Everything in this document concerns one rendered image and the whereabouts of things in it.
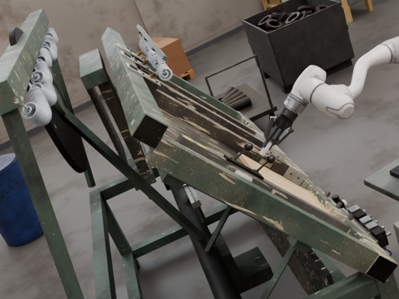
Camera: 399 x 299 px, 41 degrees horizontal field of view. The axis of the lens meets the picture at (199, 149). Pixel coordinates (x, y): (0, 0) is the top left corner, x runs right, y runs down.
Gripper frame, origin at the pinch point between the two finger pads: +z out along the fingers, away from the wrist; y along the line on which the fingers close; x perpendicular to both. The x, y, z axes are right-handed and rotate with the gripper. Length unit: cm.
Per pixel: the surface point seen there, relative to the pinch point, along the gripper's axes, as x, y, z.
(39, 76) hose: -31, 96, 26
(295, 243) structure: 26.0, -23.3, 25.0
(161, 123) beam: 32, 56, 6
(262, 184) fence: 7.0, -4.9, 13.3
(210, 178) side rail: 32.0, 28.7, 15.8
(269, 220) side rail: 32.0, -2.4, 19.7
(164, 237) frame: -179, -61, 131
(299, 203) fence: 7.0, -26.1, 13.1
